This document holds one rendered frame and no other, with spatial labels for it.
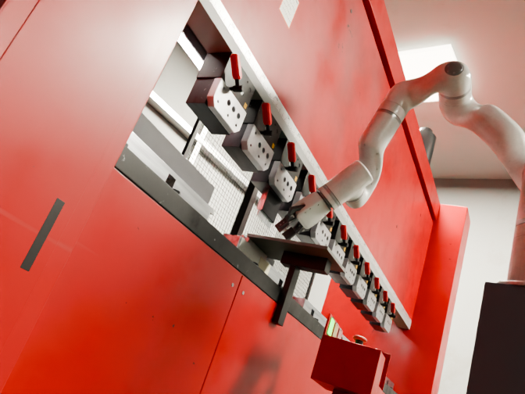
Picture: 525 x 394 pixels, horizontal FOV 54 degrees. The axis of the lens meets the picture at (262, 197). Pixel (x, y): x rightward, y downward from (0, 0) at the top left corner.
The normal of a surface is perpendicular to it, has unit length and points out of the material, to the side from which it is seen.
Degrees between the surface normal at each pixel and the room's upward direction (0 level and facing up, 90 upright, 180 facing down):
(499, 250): 90
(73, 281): 90
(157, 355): 90
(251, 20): 90
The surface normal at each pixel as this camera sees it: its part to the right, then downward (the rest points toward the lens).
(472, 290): -0.52, -0.49
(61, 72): 0.86, 0.11
